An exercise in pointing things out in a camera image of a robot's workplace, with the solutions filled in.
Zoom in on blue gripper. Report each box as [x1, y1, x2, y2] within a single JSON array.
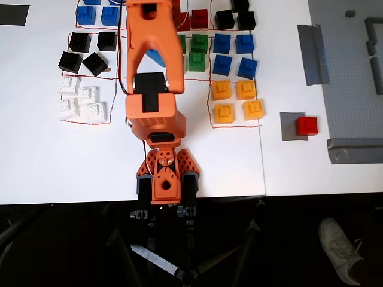
[[145, 47, 167, 67]]

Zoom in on red lego block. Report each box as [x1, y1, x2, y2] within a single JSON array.
[[296, 116, 319, 137], [178, 11, 192, 32], [191, 8, 209, 29]]

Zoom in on black lego block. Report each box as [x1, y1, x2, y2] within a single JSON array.
[[237, 11, 257, 30], [57, 51, 83, 74], [81, 51, 108, 77], [69, 32, 92, 54], [215, 9, 235, 30], [230, 0, 251, 13], [96, 30, 117, 52]]

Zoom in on yellow lego block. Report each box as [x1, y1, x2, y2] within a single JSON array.
[[214, 103, 235, 124], [211, 80, 233, 102], [242, 99, 266, 121], [235, 80, 257, 101]]

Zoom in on white lego block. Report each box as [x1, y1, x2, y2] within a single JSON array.
[[59, 77, 81, 95], [57, 97, 81, 119], [77, 86, 100, 105], [85, 102, 108, 123]]

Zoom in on grey square tape marker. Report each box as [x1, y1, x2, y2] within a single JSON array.
[[279, 112, 308, 142]]

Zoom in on black grey table clamp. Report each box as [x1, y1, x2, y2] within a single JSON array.
[[176, 172, 200, 227], [129, 175, 154, 221]]

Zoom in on black tape patch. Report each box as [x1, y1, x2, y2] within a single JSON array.
[[0, 5, 30, 26]]

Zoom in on grey lego baseplate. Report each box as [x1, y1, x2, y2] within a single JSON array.
[[308, 0, 383, 141]]

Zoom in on white sneaker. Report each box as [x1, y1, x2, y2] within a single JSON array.
[[318, 217, 364, 286]]

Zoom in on red black white servo cable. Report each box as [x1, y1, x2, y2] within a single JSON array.
[[117, 0, 152, 176]]

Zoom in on grey duct tape strip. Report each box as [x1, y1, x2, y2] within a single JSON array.
[[297, 23, 332, 87]]

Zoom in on grey lego wall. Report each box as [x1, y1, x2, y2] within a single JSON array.
[[369, 56, 383, 96], [364, 17, 383, 57]]

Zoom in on black camera tripod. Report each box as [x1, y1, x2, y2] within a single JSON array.
[[104, 200, 267, 287]]

